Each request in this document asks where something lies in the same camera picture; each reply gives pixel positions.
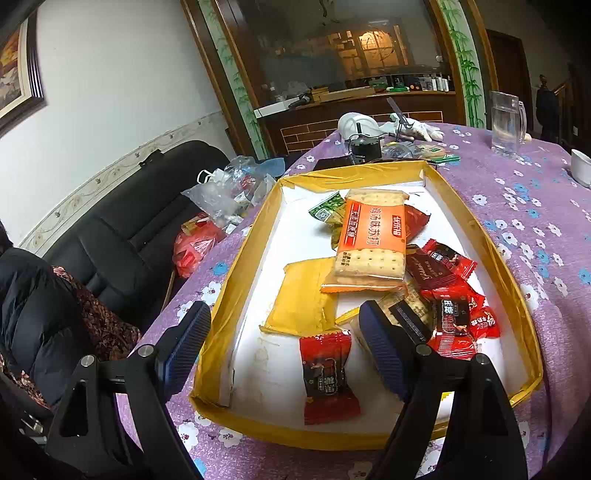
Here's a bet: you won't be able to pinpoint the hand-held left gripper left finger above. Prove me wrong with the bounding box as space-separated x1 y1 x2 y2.
44 301 212 480

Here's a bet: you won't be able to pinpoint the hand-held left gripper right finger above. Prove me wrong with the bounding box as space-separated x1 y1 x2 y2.
359 300 529 480

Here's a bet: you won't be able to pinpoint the clear cracker packet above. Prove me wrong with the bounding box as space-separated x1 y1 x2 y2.
336 293 435 370

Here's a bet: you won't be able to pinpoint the red black candy packet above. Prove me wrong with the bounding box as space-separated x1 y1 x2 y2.
298 331 362 426
422 239 478 281
419 286 486 361

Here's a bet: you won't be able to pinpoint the dark red chocolate packet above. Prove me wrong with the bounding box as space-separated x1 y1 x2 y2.
405 244 457 291

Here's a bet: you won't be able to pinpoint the yellow-edged cardboard tray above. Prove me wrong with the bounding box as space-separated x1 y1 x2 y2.
189 159 544 452

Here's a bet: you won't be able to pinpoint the red candy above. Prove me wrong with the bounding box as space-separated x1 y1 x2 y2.
471 305 502 341

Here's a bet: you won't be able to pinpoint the orange cracker packet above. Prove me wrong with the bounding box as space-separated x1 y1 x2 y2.
321 188 409 295

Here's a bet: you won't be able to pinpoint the red foil snack packet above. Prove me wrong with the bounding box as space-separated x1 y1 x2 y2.
403 205 431 246

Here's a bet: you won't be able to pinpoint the green snack packet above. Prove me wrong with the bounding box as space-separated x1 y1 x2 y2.
308 192 347 228

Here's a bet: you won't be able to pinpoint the person's floral patterned clothing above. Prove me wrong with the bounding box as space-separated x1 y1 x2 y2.
0 265 142 408

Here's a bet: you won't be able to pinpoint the red plastic bag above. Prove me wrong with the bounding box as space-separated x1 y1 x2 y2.
172 215 228 278

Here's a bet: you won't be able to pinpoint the yellow tape piece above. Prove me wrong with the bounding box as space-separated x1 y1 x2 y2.
259 257 341 336

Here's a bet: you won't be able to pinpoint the black leather sofa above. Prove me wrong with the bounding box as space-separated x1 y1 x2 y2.
44 140 232 324

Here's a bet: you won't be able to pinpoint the person's black jacket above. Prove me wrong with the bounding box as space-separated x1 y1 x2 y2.
0 247 94 411

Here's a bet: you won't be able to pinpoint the clear plastic bag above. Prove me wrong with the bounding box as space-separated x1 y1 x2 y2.
182 156 279 228

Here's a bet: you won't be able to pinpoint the purple floral tablecloth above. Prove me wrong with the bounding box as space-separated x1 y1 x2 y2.
115 122 591 480

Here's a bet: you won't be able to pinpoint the clear plastic wrapper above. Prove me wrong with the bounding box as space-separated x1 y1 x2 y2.
382 141 420 160

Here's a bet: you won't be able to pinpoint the black cylindrical device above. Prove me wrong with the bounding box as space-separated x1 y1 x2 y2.
348 134 382 165

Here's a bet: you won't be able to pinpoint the green flat cracker packet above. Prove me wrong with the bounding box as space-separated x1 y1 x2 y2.
418 144 461 165

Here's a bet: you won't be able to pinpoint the white gloves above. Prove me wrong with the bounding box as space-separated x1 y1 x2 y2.
392 121 445 142

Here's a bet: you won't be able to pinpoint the white round container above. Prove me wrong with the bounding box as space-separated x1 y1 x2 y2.
338 112 385 142

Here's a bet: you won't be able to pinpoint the white flat box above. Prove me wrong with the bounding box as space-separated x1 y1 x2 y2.
254 102 302 119

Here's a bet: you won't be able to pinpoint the glass pitcher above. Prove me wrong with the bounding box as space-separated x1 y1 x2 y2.
489 91 528 158

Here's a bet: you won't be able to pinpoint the white bowl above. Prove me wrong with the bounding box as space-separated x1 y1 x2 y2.
571 149 591 188

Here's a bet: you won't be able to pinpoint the dark wooden door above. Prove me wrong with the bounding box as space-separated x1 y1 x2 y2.
485 29 528 131

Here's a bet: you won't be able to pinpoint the wooden glass cabinet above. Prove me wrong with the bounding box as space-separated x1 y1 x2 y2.
182 0 499 158

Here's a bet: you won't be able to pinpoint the framed wall picture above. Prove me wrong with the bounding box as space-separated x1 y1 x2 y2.
0 11 49 137

